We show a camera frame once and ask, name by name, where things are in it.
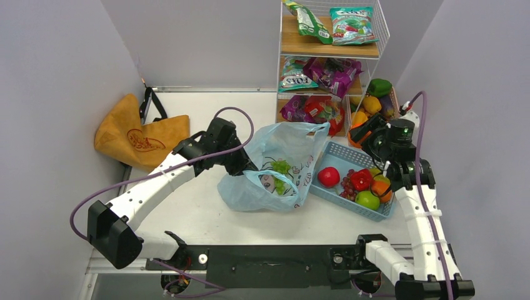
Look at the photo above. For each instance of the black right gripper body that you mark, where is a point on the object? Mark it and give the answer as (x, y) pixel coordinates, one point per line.
(376, 145)

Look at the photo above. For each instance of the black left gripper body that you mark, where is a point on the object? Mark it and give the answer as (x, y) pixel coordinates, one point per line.
(235, 162)

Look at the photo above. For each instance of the light blue plastic grocery bag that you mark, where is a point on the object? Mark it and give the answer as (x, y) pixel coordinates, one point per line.
(285, 155)

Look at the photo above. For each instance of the green toy grapes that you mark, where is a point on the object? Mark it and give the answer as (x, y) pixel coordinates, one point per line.
(281, 167)

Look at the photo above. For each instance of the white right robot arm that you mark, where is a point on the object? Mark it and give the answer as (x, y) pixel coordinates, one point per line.
(432, 273)

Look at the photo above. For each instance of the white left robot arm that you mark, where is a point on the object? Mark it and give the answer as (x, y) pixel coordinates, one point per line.
(112, 228)

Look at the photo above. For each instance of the red candy bag bottom shelf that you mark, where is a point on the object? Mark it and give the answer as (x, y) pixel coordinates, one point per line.
(324, 109)

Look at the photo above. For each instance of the purple candy bag middle shelf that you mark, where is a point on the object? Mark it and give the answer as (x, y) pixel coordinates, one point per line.
(334, 75)

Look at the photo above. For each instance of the purple candy bag shelf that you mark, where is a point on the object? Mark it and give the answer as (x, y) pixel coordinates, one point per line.
(294, 110)
(334, 75)

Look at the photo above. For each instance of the purple candy bag bottom shelf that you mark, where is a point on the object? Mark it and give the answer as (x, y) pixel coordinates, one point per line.
(294, 110)

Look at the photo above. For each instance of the orange cloth tote bag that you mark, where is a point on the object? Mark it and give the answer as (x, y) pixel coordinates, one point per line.
(123, 137)

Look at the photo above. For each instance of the teal candy bag top right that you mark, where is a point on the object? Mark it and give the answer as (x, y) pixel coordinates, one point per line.
(352, 26)

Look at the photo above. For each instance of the green snack bag top left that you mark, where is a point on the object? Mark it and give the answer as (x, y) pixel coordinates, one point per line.
(308, 24)

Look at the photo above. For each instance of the yellow toy bell pepper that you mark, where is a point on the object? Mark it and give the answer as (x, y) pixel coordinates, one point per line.
(371, 104)

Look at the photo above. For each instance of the purple toy eggplant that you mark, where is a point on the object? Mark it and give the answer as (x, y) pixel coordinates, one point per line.
(387, 107)

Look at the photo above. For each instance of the pink plastic basket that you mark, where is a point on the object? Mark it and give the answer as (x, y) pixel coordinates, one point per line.
(357, 106)

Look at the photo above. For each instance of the yellow toy banana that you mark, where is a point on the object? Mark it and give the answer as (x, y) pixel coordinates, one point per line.
(377, 175)

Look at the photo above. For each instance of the light blue plastic basket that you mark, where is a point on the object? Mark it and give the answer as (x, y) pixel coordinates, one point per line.
(344, 158)

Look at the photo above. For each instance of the green toy bell pepper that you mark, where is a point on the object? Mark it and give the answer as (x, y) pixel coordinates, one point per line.
(379, 87)

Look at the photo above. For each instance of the orange toy fruit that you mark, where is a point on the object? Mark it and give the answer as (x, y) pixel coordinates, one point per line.
(382, 190)

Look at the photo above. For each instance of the red toy bell pepper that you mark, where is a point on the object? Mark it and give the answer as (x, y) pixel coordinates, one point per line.
(361, 180)

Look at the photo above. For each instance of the green toy apple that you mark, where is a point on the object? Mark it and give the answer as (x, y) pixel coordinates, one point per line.
(368, 200)

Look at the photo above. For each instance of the red toy apple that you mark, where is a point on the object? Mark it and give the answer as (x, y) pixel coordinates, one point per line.
(329, 177)

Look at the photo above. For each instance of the purple toy grapes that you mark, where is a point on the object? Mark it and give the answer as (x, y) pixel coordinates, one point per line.
(348, 190)

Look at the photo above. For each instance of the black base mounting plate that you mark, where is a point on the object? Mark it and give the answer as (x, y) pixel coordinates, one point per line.
(300, 266)

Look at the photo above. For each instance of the white wire wooden shelf rack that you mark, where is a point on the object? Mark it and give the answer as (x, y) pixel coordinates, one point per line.
(294, 44)

